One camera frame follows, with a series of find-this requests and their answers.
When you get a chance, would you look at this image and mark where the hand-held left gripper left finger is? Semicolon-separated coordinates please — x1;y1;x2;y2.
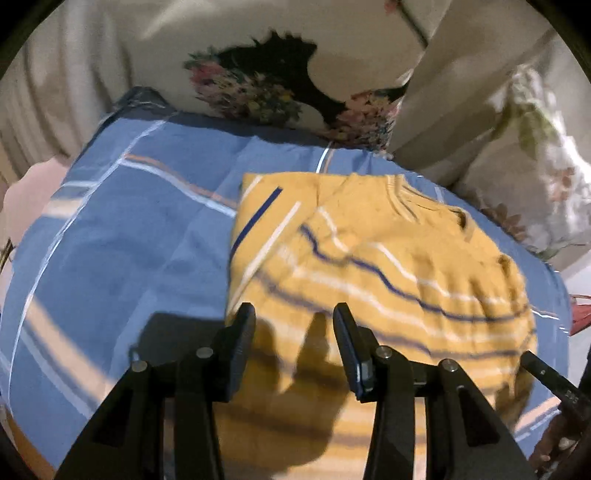
54;302;257;480

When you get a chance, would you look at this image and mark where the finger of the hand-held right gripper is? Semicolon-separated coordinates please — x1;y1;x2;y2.
521;351;585;416

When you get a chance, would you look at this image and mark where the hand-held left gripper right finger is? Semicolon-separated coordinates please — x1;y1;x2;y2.
332;302;532;480

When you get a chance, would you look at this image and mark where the yellow striped sweater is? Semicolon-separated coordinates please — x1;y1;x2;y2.
216;172;539;480

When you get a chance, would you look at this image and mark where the person's right hand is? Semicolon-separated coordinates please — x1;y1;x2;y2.
529;413;581;474

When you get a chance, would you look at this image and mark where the red object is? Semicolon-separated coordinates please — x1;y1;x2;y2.
569;294;591;337

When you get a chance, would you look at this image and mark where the blue plaid bed sheet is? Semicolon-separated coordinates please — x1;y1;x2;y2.
0;88;574;472

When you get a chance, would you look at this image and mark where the white leaf print pillow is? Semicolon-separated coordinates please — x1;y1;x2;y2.
451;65;591;260

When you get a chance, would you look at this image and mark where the pink cloth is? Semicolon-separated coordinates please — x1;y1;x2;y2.
0;159;71;278

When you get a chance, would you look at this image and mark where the floral pillow with black silhouette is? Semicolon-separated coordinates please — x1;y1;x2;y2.
115;0;437;152

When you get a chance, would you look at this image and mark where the beige striped curtain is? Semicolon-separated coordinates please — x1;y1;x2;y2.
0;0;185;178

